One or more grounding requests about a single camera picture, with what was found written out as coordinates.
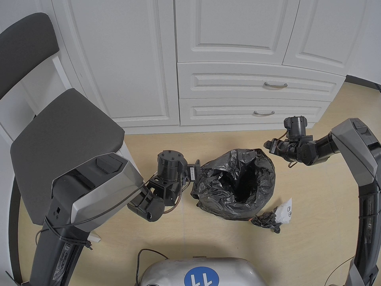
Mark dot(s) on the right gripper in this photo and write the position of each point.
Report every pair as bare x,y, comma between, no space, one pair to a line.
273,146

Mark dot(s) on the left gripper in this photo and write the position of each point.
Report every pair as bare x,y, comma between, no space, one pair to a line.
193,174

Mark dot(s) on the black plastic bag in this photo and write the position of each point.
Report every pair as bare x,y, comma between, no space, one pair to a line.
214,195

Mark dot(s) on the clear printed wrapper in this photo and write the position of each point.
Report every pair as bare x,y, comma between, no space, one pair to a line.
284,211

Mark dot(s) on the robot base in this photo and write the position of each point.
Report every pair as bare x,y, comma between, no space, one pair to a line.
232,273

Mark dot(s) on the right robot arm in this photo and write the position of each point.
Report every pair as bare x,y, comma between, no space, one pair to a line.
357,159

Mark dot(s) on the crumpled black plastic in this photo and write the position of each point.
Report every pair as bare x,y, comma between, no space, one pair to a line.
266,220

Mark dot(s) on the grey padded white chair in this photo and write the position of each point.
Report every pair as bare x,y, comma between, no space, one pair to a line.
65,130

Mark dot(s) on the white wardrobe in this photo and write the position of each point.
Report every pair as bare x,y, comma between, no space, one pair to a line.
226,19

